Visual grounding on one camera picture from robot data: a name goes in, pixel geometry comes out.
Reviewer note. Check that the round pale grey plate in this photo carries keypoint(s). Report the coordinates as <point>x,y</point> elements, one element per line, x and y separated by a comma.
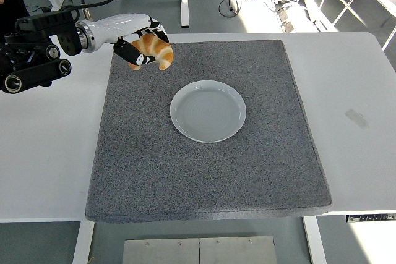
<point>208,112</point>

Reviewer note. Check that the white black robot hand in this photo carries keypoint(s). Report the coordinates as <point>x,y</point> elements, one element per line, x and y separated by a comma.
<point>120,27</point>

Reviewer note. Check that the table height control panel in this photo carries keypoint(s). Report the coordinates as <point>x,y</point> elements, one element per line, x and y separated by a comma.
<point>371,218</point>

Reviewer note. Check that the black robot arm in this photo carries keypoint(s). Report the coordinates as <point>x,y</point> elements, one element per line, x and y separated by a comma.
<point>40,44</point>

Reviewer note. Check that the grey speckled felt mat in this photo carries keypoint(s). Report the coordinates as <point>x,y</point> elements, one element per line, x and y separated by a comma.
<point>201,177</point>

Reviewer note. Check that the white table leg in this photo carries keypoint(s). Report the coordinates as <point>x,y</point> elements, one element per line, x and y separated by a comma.
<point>315,239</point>
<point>83,242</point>

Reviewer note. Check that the grey metal plate with screws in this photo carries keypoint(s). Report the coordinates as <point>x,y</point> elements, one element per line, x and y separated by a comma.
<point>198,251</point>

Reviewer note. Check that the person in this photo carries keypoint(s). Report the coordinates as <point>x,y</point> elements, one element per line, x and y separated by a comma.
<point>10,10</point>

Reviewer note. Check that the golden croissant bread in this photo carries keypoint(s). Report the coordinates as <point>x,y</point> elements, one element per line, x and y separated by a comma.
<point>157,49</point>

